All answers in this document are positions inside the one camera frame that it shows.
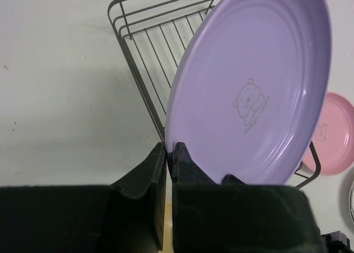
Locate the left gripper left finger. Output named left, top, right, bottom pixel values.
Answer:
left=1, top=142, right=166, bottom=252

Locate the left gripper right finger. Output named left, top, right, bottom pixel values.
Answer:
left=171, top=142, right=327, bottom=252

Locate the yellow plastic plate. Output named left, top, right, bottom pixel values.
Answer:
left=160, top=202, right=174, bottom=253

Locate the purple plastic plate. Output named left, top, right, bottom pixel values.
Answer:
left=165, top=0, right=332, bottom=185

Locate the white plate orange sunburst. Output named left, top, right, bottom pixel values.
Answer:
left=342, top=168, right=353, bottom=233

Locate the pink plastic plate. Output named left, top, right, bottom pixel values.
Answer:
left=312, top=92, right=353, bottom=175

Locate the grey wire dish rack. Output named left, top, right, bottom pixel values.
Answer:
left=107, top=0, right=321, bottom=189

